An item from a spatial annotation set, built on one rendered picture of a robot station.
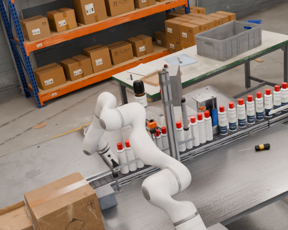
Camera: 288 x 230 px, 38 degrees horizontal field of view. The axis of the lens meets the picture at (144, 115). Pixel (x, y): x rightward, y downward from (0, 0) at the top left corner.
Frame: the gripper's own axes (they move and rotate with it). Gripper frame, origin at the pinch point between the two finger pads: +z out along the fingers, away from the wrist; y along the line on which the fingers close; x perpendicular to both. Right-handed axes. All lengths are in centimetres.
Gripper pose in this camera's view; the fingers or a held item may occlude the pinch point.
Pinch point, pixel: (116, 166)
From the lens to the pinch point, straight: 257.0
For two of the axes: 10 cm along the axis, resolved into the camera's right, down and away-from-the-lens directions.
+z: 4.4, 7.2, 5.3
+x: -7.9, 6.0, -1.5
